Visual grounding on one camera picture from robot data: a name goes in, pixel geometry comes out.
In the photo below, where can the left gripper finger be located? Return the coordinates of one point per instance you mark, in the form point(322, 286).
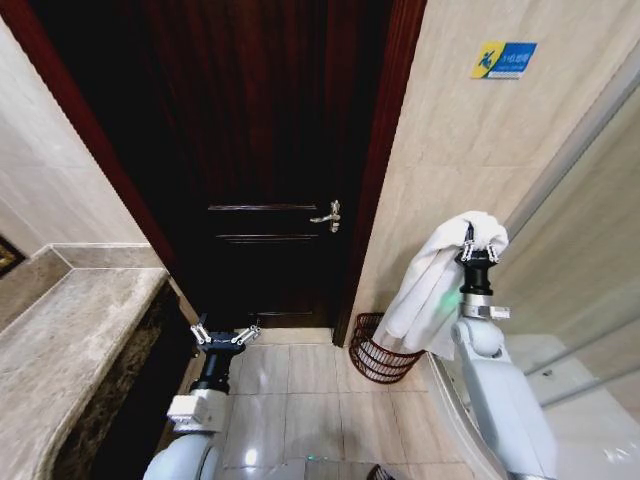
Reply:
point(200, 332)
point(246, 334)

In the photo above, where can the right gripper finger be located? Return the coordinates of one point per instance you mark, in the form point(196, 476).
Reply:
point(467, 249)
point(493, 253)

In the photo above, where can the white towel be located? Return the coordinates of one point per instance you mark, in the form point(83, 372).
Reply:
point(425, 290)

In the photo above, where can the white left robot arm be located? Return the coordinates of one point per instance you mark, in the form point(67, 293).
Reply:
point(187, 450)

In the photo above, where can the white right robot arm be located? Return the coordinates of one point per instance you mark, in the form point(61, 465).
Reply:
point(505, 395)

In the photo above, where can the glass shower door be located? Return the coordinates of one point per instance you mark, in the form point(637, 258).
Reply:
point(580, 225)

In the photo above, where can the beige marble countertop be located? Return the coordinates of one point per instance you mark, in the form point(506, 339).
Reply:
point(60, 350)

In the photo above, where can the dark wooden door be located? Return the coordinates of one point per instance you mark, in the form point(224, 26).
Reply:
point(235, 150)

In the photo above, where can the white shower base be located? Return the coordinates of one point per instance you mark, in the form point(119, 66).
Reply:
point(595, 430)

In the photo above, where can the red-brown door frame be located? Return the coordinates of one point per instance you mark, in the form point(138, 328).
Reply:
point(382, 175)

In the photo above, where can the chrome shower rail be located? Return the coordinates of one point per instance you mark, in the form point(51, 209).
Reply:
point(585, 350)

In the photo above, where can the blue and yellow wall sign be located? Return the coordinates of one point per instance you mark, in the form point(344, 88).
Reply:
point(504, 60)

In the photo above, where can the dark ornate picture frame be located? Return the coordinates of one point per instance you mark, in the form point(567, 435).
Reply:
point(7, 256)

